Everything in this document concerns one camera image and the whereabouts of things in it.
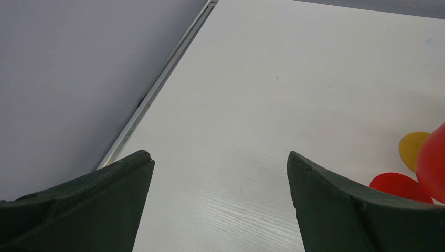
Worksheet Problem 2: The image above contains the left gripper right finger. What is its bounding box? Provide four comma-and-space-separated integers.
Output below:
287, 152, 444, 251

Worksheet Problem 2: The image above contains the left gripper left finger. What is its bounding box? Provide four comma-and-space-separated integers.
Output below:
1, 150, 155, 251

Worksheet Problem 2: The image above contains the yellow wine glass front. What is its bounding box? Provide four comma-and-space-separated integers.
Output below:
398, 132, 431, 173

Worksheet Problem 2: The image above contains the red plastic wine glass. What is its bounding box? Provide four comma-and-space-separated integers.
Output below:
369, 124, 444, 204

